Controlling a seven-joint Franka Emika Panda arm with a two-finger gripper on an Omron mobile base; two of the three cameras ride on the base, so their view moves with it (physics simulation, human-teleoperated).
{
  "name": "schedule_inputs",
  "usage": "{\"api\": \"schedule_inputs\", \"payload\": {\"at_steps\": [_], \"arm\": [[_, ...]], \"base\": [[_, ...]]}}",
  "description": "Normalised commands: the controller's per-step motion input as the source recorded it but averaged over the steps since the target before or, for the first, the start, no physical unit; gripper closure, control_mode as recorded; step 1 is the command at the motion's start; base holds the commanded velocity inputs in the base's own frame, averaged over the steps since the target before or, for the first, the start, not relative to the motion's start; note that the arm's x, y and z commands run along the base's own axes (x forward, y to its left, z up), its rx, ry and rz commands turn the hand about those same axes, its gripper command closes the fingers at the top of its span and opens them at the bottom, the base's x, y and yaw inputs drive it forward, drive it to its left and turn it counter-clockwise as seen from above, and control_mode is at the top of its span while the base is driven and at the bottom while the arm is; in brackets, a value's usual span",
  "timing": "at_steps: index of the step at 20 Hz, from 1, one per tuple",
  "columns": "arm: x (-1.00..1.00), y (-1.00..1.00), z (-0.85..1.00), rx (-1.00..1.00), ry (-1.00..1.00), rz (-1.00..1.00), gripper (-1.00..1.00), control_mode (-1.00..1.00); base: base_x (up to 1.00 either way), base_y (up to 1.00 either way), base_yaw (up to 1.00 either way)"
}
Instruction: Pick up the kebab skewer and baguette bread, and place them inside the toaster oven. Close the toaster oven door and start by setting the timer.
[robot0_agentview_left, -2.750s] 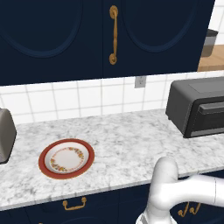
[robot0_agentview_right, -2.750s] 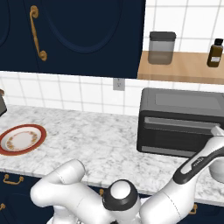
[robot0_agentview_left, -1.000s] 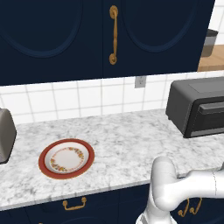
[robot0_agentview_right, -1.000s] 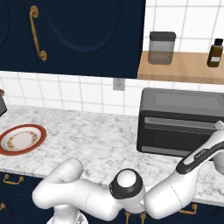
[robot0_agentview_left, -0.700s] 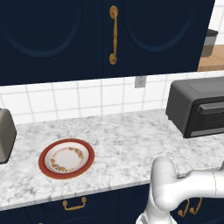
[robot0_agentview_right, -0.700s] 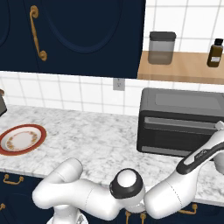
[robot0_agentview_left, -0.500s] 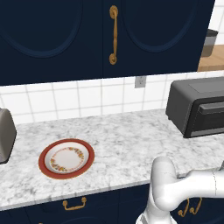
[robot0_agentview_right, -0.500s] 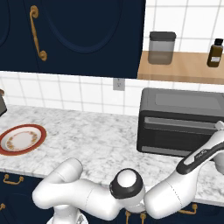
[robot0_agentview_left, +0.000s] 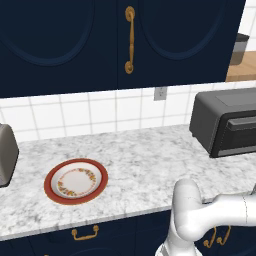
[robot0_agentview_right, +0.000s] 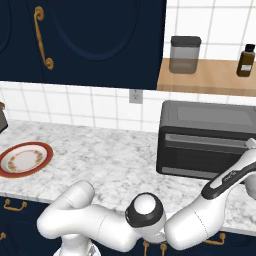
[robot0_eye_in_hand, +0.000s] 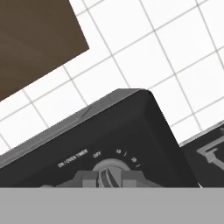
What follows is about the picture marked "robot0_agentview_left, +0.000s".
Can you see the grey wall socket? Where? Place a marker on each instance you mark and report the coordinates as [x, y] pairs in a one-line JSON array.
[[160, 93]]

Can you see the navy drawer front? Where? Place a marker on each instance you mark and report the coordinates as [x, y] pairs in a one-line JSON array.
[[100, 236], [230, 241]]

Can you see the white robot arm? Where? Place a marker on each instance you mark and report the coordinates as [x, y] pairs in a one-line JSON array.
[[195, 218]]

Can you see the toaster oven door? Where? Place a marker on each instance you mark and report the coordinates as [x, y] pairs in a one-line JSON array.
[[238, 135]]

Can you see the silver grey toaster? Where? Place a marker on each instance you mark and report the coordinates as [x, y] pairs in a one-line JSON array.
[[6, 155]]

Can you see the wooden shelf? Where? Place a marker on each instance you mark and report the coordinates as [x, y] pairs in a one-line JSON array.
[[242, 68]]

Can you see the dark grey toaster oven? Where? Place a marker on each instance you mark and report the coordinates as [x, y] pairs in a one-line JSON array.
[[213, 115]]

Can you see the red-rimmed floral plate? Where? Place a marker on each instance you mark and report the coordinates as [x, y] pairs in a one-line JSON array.
[[76, 181]]

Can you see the navy wall cupboard door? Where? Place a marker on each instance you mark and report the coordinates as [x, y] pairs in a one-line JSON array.
[[56, 43], [186, 40]]

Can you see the grey pot with black lid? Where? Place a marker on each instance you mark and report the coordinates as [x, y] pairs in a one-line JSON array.
[[238, 49]]

